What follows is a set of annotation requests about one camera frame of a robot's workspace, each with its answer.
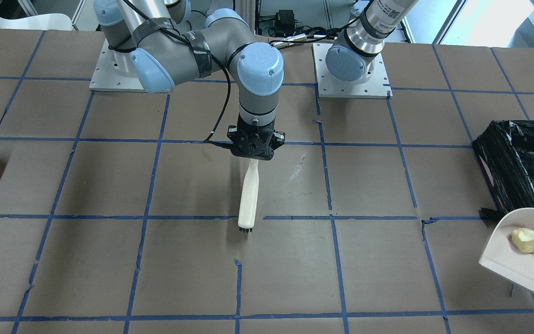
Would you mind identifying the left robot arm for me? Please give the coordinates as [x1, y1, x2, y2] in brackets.
[325, 0, 417, 84]

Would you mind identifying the beige plastic dustpan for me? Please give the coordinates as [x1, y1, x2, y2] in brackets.
[478, 208, 534, 292]

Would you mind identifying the beige hand brush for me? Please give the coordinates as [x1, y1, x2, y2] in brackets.
[238, 159, 260, 233]

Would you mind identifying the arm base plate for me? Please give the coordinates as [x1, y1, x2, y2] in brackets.
[312, 43, 393, 99]
[89, 40, 178, 93]

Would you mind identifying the black bag lined bin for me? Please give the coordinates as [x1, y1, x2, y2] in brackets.
[473, 120, 534, 213]

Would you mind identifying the apple core piece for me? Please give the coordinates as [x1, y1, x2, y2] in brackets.
[511, 228, 534, 253]

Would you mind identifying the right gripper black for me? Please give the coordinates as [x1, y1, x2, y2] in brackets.
[227, 124, 286, 161]

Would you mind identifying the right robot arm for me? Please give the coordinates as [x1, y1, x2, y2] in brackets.
[90, 0, 285, 161]

